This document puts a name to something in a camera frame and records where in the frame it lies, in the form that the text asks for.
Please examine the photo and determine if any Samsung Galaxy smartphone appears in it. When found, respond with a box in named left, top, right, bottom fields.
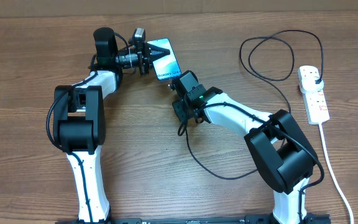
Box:
left=147, top=38, right=181, bottom=81

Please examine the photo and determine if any black USB charging cable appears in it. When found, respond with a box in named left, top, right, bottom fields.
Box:
left=183, top=29, right=324, bottom=181

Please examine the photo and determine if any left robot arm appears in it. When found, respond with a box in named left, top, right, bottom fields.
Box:
left=45, top=27, right=175, bottom=223

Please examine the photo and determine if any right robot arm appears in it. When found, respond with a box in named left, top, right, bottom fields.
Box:
left=170, top=70, right=331, bottom=223

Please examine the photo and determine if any white charger plug adapter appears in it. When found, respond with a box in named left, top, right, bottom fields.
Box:
left=299, top=77, right=324, bottom=94

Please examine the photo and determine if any white power strip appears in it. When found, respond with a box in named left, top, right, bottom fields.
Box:
left=297, top=65, right=330, bottom=124

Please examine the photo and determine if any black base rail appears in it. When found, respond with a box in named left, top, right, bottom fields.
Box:
left=55, top=213, right=331, bottom=224

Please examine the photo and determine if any white power strip cord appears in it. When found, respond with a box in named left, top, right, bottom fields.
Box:
left=318, top=123, right=355, bottom=224

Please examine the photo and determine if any cardboard wall panel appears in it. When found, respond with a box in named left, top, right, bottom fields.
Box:
left=0, top=0, right=358, bottom=18

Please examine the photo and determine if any black right camera cable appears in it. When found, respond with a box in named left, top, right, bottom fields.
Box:
left=177, top=93, right=325, bottom=224

